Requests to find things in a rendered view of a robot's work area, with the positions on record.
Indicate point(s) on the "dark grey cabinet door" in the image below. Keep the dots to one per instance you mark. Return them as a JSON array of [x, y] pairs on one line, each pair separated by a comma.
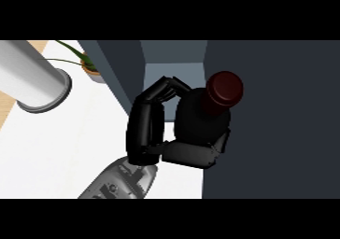
[[287, 124]]

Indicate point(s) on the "potted green plant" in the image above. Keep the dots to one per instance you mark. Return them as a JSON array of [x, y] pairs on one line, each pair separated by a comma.
[[90, 69]]

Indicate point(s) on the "grey-blue open cabinet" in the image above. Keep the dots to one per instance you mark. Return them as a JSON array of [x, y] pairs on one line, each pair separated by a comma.
[[126, 62]]

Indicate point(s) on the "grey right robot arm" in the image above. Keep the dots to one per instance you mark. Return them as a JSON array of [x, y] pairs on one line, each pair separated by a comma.
[[121, 183]]

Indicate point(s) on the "dark wine bottle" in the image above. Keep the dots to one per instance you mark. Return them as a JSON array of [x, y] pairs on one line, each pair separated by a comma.
[[195, 118]]

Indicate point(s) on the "white cylinder with grey rim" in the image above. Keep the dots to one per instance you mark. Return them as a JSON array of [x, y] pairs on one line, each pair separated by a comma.
[[25, 74]]

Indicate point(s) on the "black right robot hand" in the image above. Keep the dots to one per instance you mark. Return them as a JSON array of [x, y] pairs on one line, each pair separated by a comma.
[[140, 130]]

